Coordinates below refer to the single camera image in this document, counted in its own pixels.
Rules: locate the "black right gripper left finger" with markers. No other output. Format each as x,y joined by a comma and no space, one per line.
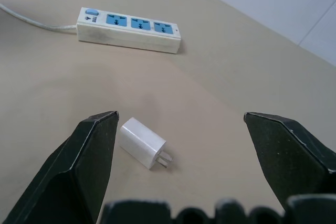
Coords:
76,171

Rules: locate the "white plug adapter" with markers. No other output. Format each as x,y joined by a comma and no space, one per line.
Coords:
143,143

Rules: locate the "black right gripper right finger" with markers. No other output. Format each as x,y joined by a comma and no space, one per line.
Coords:
286,155

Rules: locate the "white power strip blue sockets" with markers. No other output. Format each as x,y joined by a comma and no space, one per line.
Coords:
128,30

